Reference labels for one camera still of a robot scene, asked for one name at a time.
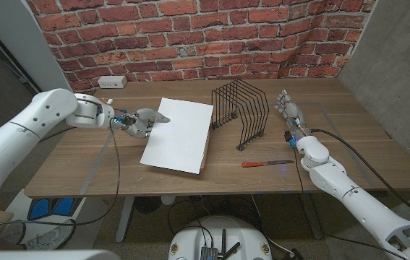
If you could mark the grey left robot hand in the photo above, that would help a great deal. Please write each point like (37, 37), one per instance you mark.
(141, 121)

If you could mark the white robot torso base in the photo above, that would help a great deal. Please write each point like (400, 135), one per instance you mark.
(190, 242)

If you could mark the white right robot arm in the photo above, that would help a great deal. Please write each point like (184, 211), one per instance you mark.
(360, 206)

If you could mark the white power strip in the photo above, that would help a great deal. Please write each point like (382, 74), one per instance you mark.
(112, 82)

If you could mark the black module with antennas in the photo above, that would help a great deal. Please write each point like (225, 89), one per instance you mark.
(208, 252)

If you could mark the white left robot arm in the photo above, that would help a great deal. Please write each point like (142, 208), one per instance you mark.
(24, 130)

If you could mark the white table leg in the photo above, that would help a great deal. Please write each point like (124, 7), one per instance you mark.
(125, 220)

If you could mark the white paper file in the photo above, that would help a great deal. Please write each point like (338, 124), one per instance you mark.
(181, 137)

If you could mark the grey sneaker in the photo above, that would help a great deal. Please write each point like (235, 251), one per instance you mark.
(53, 236)
(13, 234)

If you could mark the white floor mat blue shapes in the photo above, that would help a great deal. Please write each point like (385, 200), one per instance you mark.
(40, 209)

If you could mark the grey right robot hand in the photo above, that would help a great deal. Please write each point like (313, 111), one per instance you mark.
(293, 112)

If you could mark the red brick printed backdrop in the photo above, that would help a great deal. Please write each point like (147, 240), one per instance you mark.
(190, 36)

